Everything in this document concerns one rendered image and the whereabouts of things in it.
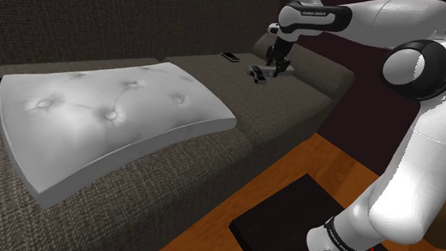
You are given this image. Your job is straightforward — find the grey remote control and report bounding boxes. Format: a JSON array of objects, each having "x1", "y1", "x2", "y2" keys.
[{"x1": 245, "y1": 61, "x2": 295, "y2": 78}]

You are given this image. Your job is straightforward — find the black remote control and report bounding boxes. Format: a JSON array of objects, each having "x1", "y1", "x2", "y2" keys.
[{"x1": 248, "y1": 64, "x2": 269, "y2": 85}]

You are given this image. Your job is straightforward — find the black phone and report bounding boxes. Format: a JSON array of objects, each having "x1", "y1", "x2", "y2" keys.
[{"x1": 219, "y1": 52, "x2": 241, "y2": 64}]

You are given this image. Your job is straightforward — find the dark brown fabric sofa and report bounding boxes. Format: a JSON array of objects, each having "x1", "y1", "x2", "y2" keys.
[{"x1": 0, "y1": 0, "x2": 360, "y2": 251}]

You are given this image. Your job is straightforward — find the white tufted cushion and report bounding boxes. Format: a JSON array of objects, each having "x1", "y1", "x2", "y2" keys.
[{"x1": 0, "y1": 53, "x2": 240, "y2": 220}]

